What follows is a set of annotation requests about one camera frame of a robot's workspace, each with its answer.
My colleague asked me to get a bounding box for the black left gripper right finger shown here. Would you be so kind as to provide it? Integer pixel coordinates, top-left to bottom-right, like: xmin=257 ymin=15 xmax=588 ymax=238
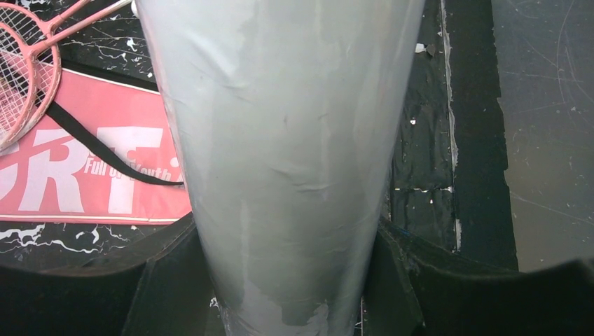
xmin=364 ymin=220 xmax=593 ymax=335

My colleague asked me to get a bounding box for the white shuttlecock tube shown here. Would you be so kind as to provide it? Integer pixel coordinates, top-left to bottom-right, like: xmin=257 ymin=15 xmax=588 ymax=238
xmin=136 ymin=0 xmax=424 ymax=335

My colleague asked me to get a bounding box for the pink badminton racket upper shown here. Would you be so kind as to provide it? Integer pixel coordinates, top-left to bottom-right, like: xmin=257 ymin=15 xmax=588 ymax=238
xmin=0 ymin=0 xmax=135 ymax=154

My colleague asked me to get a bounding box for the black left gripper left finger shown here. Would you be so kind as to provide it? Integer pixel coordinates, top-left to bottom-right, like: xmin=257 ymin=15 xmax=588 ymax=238
xmin=1 ymin=214 xmax=219 ymax=335

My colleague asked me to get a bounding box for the pink racket bag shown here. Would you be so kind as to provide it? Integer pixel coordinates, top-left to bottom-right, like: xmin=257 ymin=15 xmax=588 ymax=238
xmin=1 ymin=69 xmax=191 ymax=225

